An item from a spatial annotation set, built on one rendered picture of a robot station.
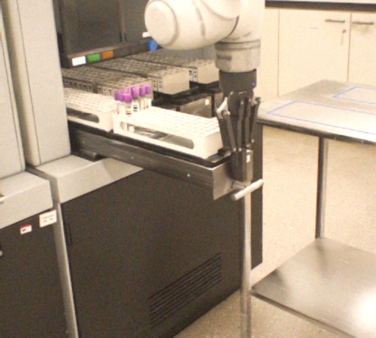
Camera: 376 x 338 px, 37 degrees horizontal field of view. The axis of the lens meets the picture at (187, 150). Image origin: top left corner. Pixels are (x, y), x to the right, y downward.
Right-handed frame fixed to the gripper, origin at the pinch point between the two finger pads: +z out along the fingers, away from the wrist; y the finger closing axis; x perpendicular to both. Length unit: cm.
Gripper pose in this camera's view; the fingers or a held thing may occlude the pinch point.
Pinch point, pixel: (239, 164)
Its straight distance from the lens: 117.9
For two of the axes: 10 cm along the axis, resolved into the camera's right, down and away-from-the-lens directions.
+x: 7.3, 2.0, -6.5
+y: -6.8, 2.8, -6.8
